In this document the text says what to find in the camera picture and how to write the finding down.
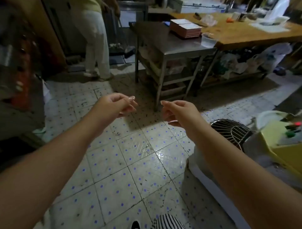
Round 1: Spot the person's left hand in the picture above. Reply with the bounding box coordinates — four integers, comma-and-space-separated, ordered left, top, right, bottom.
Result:
95, 92, 138, 127

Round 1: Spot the person's right hand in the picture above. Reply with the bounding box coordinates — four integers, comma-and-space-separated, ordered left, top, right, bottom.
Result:
160, 100, 204, 136

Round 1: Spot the steel work table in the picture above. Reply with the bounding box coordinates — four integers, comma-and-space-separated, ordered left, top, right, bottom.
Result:
129, 21, 217, 113

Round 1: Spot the stack of white plates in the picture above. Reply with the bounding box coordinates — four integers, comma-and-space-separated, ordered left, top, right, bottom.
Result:
177, 23, 203, 39
170, 19, 193, 33

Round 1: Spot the person's left forearm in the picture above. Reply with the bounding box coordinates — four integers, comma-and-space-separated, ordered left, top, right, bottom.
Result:
0, 101, 113, 229

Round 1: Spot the white plastic bag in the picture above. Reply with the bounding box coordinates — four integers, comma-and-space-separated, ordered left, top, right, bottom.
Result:
250, 42, 293, 71
219, 53, 248, 80

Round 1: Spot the clear glass bowl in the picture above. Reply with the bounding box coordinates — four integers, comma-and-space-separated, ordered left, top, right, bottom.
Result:
201, 32, 217, 47

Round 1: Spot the wooden table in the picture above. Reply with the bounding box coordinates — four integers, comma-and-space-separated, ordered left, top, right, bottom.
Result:
170, 11, 302, 88

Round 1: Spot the crumpled clear plastic bag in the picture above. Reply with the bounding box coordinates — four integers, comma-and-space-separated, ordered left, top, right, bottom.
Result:
200, 14, 217, 27

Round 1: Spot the dark storage rack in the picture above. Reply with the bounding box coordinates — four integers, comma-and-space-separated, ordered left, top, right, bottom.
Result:
0, 14, 47, 142

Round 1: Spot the striped garment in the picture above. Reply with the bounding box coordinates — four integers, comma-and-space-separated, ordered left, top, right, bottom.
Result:
151, 213, 187, 229

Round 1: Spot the white chest freezer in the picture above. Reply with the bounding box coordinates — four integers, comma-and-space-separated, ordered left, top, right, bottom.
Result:
180, 0, 228, 14

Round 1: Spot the wire mixer guard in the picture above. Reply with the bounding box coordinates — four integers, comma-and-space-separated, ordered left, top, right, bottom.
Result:
210, 119, 251, 151

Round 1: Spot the steel cleaver with dark handle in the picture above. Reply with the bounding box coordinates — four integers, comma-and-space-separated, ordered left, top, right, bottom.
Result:
193, 13, 209, 27

